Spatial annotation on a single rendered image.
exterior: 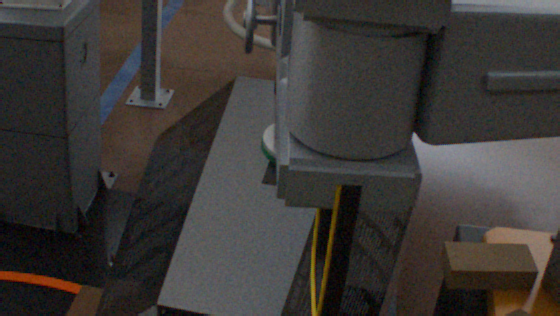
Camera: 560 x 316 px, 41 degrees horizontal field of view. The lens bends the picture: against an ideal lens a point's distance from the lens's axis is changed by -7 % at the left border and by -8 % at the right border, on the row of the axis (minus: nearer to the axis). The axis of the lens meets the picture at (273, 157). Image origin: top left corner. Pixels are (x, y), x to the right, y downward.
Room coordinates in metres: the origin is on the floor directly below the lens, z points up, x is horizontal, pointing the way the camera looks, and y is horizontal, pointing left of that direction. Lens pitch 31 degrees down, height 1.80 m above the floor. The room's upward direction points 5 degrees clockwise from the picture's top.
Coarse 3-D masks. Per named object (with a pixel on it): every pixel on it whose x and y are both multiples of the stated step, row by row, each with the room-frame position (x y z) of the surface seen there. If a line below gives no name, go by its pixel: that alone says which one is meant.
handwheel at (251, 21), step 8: (248, 0) 1.52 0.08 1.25; (248, 8) 1.51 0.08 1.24; (248, 16) 1.50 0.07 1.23; (256, 16) 1.55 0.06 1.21; (264, 16) 1.56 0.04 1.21; (272, 16) 1.56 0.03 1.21; (248, 24) 1.49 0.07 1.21; (256, 24) 1.55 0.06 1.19; (264, 24) 1.56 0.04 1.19; (272, 24) 1.56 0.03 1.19; (248, 32) 1.49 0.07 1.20; (248, 40) 1.49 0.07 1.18; (248, 48) 1.50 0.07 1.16
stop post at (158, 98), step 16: (144, 0) 3.44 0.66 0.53; (160, 0) 3.48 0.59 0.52; (144, 16) 3.44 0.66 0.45; (160, 16) 3.49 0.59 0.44; (144, 32) 3.44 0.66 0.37; (160, 32) 3.50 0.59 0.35; (144, 48) 3.44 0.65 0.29; (160, 48) 3.50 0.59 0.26; (144, 64) 3.44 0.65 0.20; (144, 80) 3.44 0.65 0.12; (144, 96) 3.44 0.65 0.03; (160, 96) 3.49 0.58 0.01
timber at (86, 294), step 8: (80, 288) 1.87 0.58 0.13; (88, 288) 1.87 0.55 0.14; (96, 288) 1.88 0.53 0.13; (80, 296) 1.83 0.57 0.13; (88, 296) 1.83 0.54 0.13; (96, 296) 1.84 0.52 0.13; (72, 304) 1.78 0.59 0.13; (80, 304) 1.79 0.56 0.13; (88, 304) 1.80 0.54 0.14; (96, 304) 1.80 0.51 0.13; (72, 312) 1.75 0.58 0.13; (80, 312) 1.75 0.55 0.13; (88, 312) 1.76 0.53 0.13
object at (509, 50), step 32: (480, 0) 1.03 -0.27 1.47; (512, 0) 1.05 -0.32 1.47; (544, 0) 1.07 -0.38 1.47; (448, 32) 0.98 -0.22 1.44; (480, 32) 0.99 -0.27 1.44; (512, 32) 1.01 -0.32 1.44; (544, 32) 1.02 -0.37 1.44; (448, 64) 0.98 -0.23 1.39; (480, 64) 0.99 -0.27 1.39; (512, 64) 1.01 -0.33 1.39; (544, 64) 1.03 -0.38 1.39; (448, 96) 0.98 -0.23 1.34; (480, 96) 0.99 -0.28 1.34; (512, 96) 1.01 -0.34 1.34; (544, 96) 1.03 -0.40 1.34; (416, 128) 1.00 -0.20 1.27; (448, 128) 0.98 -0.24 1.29; (480, 128) 1.00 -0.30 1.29; (512, 128) 1.02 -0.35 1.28; (544, 128) 1.04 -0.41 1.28
